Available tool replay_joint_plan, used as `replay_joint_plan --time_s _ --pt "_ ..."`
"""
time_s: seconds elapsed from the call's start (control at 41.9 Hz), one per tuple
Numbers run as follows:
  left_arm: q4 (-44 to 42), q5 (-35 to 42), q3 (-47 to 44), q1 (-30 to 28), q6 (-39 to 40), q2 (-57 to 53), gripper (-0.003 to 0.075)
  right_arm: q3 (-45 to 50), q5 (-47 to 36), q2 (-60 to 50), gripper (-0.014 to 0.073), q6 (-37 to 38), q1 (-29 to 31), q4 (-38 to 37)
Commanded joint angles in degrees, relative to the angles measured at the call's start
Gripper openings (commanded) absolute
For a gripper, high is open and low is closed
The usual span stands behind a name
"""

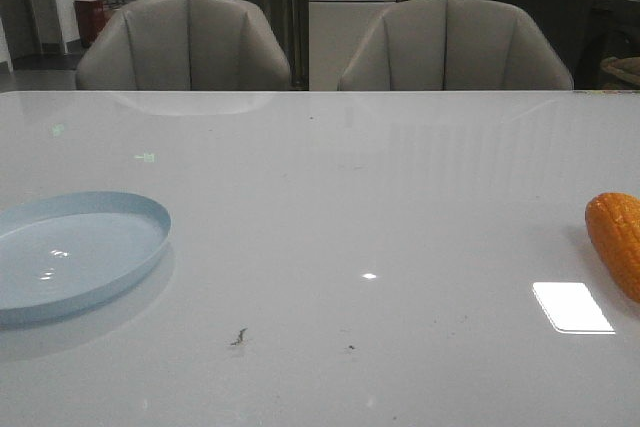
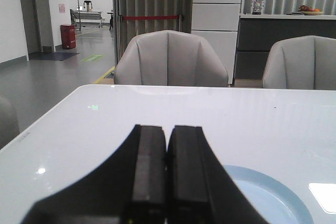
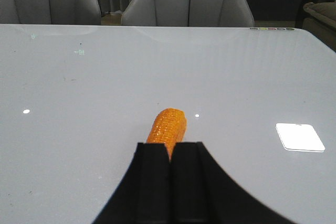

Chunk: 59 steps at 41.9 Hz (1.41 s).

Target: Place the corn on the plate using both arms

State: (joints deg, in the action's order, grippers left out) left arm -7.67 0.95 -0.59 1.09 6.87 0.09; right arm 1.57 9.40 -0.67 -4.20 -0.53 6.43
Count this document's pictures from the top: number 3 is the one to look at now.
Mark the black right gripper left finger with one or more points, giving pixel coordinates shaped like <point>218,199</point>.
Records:
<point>143,195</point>

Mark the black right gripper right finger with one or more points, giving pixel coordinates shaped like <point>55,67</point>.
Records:
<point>202,192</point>

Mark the orange corn cob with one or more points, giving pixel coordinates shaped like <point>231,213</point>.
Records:
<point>168,128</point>

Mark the grey right armchair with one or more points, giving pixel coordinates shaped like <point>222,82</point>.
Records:
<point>188,13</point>

